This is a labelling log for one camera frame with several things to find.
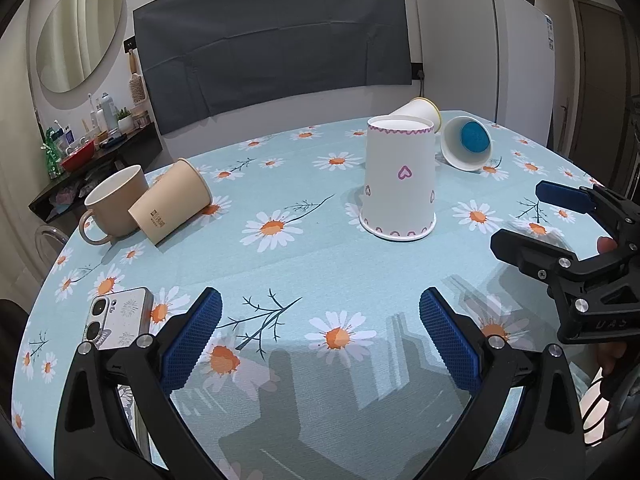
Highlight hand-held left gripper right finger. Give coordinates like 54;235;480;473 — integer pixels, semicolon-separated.
419;287;587;480

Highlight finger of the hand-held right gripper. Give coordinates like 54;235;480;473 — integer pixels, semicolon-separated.
535;180;639;252
490;229;640;287

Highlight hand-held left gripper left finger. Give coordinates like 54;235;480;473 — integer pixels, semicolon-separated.
52;286;223;480

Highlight white paper cup blue inside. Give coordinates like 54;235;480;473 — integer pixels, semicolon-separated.
440;116;493;172

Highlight beige paper cup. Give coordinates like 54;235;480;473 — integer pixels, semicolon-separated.
128;158;213;247

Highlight white paper cup pink hearts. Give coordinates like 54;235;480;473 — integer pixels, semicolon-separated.
358;115;437;240

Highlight white paper cup yellow rim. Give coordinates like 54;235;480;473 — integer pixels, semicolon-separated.
387;97;442;135

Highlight person's right hand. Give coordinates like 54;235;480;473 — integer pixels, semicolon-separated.
595;236;629;382

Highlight white smartphone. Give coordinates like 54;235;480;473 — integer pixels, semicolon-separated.
80;287;154;352

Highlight striped clothing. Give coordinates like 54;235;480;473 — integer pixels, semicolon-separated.
580;360;632;447

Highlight brown door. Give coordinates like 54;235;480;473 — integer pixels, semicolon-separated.
572;0;636;196

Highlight beige ceramic mug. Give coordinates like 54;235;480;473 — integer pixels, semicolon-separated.
79;165;147;247

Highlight white refrigerator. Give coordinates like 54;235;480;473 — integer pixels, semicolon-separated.
416;0;557;153

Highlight clear plastic chair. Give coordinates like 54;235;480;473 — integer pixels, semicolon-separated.
35;225;68;261

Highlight black side shelf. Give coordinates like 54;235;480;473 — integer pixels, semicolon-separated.
28;125;163;223

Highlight red bowl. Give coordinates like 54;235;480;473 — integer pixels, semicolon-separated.
60;139;96;172

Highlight green bottle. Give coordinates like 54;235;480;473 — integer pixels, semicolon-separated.
44;127;63;178

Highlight white pump bottle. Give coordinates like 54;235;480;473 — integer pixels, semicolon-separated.
100;92;117;133

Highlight wooden hair brush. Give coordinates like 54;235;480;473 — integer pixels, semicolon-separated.
127;52;146;106

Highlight dark grey cloth cover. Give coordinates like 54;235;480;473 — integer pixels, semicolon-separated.
132;0;413;136

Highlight oval wall mirror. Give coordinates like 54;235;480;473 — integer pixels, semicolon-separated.
36;0;126;93

